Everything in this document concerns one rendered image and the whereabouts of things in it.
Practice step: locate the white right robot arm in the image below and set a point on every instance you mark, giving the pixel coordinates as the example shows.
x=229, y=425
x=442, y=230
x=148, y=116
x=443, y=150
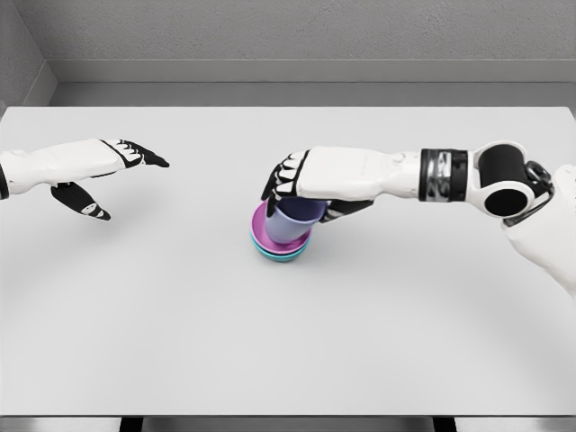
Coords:
x=499, y=184

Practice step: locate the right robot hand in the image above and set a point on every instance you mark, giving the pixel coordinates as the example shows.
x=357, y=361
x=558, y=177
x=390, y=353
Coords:
x=335, y=173

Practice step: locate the teal bowl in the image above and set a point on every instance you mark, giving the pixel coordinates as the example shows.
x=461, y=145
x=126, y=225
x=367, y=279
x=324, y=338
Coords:
x=279, y=256

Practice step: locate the lavender cup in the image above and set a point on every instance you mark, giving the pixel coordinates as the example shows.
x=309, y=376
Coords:
x=288, y=222

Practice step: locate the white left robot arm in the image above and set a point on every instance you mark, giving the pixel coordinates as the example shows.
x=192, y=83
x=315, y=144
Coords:
x=15, y=173

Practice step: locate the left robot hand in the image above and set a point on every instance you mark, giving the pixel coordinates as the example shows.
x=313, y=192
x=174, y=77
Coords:
x=85, y=158

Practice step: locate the pink bowl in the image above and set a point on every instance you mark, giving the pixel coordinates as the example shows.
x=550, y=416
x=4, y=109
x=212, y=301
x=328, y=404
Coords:
x=261, y=227

